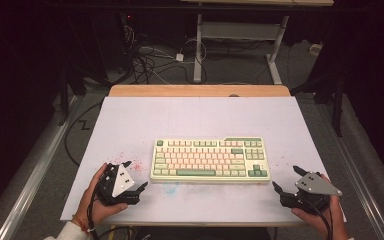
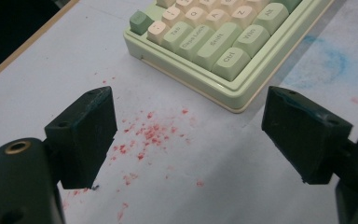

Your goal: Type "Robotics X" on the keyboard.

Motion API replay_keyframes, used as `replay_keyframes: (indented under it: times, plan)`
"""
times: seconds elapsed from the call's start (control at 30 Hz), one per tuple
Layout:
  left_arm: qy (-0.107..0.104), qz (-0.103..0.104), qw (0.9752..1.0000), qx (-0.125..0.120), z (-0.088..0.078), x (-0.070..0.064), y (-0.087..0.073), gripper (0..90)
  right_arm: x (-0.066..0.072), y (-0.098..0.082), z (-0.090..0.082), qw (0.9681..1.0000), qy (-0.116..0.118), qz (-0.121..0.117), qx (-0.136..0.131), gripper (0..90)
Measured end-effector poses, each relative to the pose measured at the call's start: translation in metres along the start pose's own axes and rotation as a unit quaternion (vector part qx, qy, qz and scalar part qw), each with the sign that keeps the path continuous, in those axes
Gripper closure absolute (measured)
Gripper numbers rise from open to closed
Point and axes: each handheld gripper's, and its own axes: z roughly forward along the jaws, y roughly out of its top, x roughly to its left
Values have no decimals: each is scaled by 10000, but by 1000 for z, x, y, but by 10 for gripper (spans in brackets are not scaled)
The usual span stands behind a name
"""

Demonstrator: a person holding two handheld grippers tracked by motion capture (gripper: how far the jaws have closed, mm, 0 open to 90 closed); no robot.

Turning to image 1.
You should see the white desk frame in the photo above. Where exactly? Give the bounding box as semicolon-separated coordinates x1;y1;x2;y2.
179;0;335;86

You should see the small white box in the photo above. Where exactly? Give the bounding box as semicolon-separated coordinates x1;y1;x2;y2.
308;43;324;56

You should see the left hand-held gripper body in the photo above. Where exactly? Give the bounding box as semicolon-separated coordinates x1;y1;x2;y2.
94;162;142;207

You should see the left hand-held gripper black cable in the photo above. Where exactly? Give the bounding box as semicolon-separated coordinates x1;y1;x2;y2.
85;171;103;240

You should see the hand-held gripper black cable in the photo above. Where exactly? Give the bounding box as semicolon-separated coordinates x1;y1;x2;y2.
85;171;103;240
301;196;334;240

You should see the orange bracelet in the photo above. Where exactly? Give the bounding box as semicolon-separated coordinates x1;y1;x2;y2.
70;214;96;234

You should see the tangle of floor cables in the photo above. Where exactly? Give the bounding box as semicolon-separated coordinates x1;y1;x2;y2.
122;24;208;85

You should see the right hand-held gripper black cable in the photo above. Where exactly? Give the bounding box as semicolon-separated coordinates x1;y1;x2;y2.
301;196;334;240

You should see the metal floor rail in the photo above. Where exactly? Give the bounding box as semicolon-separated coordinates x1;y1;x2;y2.
0;95;82;240
315;99;384;240

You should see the black floor cable loop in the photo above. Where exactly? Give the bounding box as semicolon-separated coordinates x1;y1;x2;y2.
63;101;103;168

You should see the white table mat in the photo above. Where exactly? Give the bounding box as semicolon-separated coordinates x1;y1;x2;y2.
60;96;348;228

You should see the wooden table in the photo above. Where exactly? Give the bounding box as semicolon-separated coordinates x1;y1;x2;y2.
108;84;292;98

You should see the black stand leg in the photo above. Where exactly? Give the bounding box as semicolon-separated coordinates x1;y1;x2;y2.
331;75;345;138
57;63;72;127

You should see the person's right hand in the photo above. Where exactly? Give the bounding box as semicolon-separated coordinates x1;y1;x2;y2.
291;173;350;240

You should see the cream and green keyboard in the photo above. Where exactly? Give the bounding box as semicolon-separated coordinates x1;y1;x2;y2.
150;136;271;185

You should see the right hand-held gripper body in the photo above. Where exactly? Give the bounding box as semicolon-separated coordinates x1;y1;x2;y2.
279;171;343;215

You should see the person's left hand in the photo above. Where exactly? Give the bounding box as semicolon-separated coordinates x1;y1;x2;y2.
76;162;129;228

